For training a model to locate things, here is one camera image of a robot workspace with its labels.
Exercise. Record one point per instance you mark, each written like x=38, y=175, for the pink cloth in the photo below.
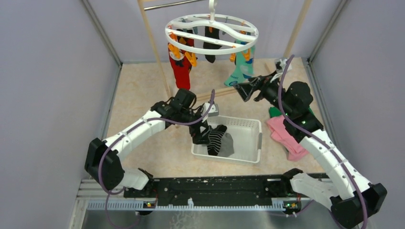
x=295, y=151

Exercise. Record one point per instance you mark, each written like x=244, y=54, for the wooden drying rack frame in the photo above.
x=249, y=13

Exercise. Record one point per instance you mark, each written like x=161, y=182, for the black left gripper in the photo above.
x=198, y=137

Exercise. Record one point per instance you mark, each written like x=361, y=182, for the red sock with cat face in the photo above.
x=181, y=66

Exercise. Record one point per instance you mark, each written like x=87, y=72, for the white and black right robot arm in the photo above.
x=316, y=139

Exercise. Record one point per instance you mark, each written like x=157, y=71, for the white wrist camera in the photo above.
x=280, y=67
x=210, y=110

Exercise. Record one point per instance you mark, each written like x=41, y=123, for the white perforated plastic basket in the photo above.
x=247, y=136

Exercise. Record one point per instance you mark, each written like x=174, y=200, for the green cloth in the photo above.
x=275, y=112

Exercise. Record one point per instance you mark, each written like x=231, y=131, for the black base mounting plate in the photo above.
x=220, y=191

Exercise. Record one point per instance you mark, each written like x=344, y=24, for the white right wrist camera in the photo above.
x=280, y=67

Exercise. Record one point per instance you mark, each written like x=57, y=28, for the grey sock with black stripes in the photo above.
x=227, y=146

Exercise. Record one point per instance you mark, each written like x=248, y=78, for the aluminium rail frame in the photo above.
x=90, y=190

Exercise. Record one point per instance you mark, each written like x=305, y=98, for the white slotted cable duct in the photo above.
x=121, y=204

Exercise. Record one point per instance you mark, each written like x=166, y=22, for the teal patterned sock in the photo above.
x=244, y=69

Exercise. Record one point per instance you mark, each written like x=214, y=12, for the black white striped sock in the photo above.
x=215, y=138

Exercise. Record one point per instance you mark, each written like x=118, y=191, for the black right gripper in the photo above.
x=261, y=83

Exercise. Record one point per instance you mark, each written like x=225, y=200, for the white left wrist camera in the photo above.
x=210, y=110

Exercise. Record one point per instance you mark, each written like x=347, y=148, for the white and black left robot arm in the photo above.
x=104, y=157

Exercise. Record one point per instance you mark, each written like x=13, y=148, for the white round sock hanger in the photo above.
x=211, y=35

